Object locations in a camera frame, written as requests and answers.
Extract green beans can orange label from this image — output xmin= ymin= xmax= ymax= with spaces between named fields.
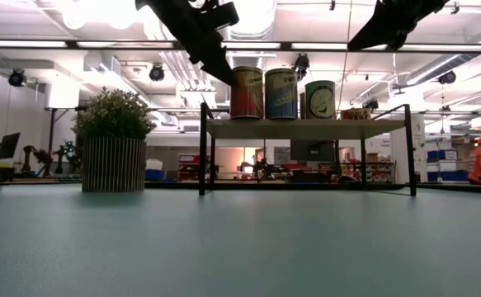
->
xmin=230 ymin=65 xmax=265 ymax=120

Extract green can with face label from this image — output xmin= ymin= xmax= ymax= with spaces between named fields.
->
xmin=304 ymin=79 xmax=337 ymax=120

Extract wooden shelf black metal legs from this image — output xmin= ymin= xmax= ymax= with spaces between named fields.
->
xmin=198 ymin=101 xmax=417 ymax=197

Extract orange tuna can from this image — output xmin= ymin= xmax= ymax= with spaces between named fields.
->
xmin=340 ymin=107 xmax=372 ymax=121

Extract blue peas can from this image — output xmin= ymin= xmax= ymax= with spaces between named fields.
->
xmin=264 ymin=68 xmax=299 ymax=120

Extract black metal table frame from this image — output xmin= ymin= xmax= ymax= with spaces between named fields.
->
xmin=0 ymin=177 xmax=481 ymax=196

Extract overhead light bar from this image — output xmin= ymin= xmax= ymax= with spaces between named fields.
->
xmin=0 ymin=39 xmax=481 ymax=54

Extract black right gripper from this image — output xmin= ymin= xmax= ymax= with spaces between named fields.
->
xmin=347 ymin=0 xmax=451 ymax=51

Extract black ceiling spotlight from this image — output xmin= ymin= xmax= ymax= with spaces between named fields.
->
xmin=7 ymin=68 xmax=27 ymax=87
xmin=436 ymin=69 xmax=456 ymax=86
xmin=148 ymin=64 xmax=166 ymax=83
xmin=292 ymin=53 xmax=310 ymax=82

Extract white pillar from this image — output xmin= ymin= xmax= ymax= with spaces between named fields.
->
xmin=390 ymin=115 xmax=427 ymax=185

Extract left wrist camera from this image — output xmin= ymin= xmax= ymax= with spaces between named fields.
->
xmin=206 ymin=2 xmax=240 ymax=31

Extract black monitor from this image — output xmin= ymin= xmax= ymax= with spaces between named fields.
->
xmin=0 ymin=131 xmax=21 ymax=161

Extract green table mat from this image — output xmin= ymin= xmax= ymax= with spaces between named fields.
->
xmin=0 ymin=182 xmax=481 ymax=297

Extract artificial plant grey ribbed pot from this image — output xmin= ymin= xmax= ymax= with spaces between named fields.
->
xmin=73 ymin=85 xmax=158 ymax=194

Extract blue storage bins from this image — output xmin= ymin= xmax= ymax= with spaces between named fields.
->
xmin=427 ymin=148 xmax=459 ymax=182

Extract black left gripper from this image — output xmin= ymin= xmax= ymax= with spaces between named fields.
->
xmin=134 ymin=0 xmax=238 ymax=87

